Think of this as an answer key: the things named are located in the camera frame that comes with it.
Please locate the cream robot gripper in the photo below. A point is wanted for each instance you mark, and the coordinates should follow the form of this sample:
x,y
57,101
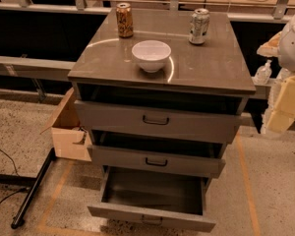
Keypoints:
x,y
293,46

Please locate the grey bottom drawer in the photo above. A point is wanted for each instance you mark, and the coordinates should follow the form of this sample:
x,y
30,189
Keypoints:
x,y
153,198

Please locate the grey drawer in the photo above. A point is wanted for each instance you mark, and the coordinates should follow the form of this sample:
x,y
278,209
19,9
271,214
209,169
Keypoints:
x,y
155,154
157,113
153,198

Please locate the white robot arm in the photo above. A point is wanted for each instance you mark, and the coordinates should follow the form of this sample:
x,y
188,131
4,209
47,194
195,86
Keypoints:
x,y
282,46

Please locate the grey top drawer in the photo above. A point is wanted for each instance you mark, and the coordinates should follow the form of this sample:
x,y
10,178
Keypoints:
x,y
157,113

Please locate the grey drawer cabinet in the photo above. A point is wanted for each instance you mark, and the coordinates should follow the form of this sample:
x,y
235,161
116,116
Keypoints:
x,y
216,67

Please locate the grey middle drawer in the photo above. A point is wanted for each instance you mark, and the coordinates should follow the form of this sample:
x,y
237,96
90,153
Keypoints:
x,y
155,154

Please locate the clear sanitizer pump bottle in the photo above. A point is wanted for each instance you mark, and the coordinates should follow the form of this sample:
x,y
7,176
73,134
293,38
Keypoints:
x,y
263,73

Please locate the white soda can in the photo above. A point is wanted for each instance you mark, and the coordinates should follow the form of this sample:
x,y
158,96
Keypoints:
x,y
198,26

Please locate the white ceramic bowl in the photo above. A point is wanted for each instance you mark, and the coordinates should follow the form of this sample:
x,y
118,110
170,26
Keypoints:
x,y
151,55

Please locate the gold soda can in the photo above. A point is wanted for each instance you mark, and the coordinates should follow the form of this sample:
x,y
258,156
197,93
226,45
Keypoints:
x,y
124,19

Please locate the cardboard box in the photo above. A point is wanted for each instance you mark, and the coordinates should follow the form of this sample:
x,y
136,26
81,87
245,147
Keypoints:
x,y
70,139

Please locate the black metal floor bar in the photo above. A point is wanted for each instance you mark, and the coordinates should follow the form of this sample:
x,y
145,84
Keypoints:
x,y
18,220

